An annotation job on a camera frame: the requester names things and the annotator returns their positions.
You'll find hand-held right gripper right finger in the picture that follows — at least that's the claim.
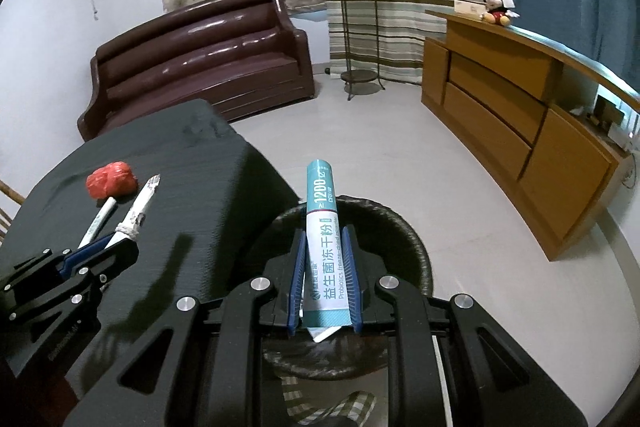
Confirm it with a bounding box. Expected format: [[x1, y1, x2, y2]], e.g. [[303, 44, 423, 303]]
[[346, 224, 591, 427]]

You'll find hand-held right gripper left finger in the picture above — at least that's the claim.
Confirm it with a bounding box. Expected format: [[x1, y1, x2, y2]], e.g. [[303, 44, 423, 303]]
[[62, 227, 308, 427]]

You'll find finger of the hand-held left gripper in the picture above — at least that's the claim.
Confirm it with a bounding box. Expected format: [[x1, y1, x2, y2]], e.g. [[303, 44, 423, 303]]
[[10, 239, 140, 323], [0, 233, 118, 297]]

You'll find white teal packet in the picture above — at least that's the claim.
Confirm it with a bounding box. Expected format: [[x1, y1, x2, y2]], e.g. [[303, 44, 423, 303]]
[[301, 159, 353, 342]]

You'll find thin white tube packet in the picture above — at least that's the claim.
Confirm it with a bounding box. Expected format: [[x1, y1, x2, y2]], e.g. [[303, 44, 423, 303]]
[[77, 197, 118, 250]]

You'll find white wrapper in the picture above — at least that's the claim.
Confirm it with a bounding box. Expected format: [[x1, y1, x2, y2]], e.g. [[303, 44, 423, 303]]
[[114, 174, 162, 243]]

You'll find black trash bin with bag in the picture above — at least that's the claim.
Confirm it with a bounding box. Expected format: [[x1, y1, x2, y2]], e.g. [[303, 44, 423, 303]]
[[245, 194, 433, 380]]

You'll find red plastic bag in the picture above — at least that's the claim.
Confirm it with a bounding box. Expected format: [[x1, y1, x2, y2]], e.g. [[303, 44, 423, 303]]
[[86, 161, 138, 200]]

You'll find bamboo chair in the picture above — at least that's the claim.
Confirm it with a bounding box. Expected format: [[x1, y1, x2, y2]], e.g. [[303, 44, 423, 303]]
[[0, 179, 23, 243]]

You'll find dark green tablecloth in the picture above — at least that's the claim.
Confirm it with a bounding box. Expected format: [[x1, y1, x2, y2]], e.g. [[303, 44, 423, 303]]
[[0, 99, 301, 378]]

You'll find green checked cloth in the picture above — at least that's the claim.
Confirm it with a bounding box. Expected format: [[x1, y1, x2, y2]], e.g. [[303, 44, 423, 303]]
[[270, 374, 378, 427]]

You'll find black metal plant stand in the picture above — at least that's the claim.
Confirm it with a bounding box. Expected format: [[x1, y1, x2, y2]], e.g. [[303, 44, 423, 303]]
[[325, 0, 386, 102]]

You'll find dark brown leather sofa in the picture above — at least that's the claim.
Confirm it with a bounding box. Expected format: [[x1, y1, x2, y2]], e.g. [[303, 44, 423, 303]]
[[76, 0, 316, 142]]

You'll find wooden cabinet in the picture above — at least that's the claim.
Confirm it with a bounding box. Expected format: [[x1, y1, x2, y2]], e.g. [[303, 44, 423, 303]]
[[421, 9, 640, 263]]

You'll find small brown box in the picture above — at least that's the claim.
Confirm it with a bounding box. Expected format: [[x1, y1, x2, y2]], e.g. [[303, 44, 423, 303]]
[[594, 97, 626, 128]]

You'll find mouse plush toy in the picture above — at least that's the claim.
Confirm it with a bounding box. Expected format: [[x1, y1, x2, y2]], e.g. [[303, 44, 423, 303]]
[[480, 0, 521, 28]]

